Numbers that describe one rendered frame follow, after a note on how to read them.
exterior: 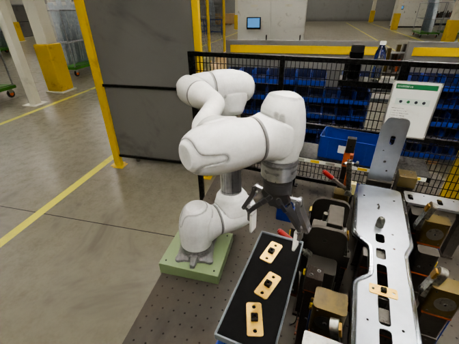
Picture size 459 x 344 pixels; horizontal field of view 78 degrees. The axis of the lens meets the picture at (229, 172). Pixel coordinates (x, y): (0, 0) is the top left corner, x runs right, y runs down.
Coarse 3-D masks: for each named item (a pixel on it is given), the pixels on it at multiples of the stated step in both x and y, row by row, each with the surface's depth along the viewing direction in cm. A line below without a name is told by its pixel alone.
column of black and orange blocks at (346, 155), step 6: (348, 138) 147; (354, 138) 147; (348, 144) 148; (354, 144) 147; (348, 150) 150; (348, 156) 151; (342, 162) 154; (342, 168) 156; (342, 174) 158; (342, 180) 159
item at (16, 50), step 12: (0, 0) 516; (0, 12) 521; (0, 24) 533; (12, 24) 542; (12, 36) 545; (12, 48) 553; (24, 60) 573; (24, 72) 576; (24, 84) 589; (36, 96) 608
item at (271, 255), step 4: (272, 244) 88; (276, 244) 88; (280, 244) 88; (268, 248) 85; (272, 248) 85; (276, 248) 86; (280, 248) 86; (264, 252) 85; (268, 252) 85; (272, 252) 84; (276, 252) 85; (260, 256) 84; (264, 256) 84; (268, 256) 84; (272, 256) 84; (264, 260) 83; (268, 260) 83; (272, 260) 83
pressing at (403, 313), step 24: (360, 192) 139; (384, 192) 139; (360, 216) 124; (384, 216) 124; (360, 240) 112; (384, 240) 112; (408, 240) 111; (384, 264) 101; (408, 264) 101; (360, 288) 93; (408, 288) 92; (360, 312) 86; (408, 312) 85; (360, 336) 79; (408, 336) 79
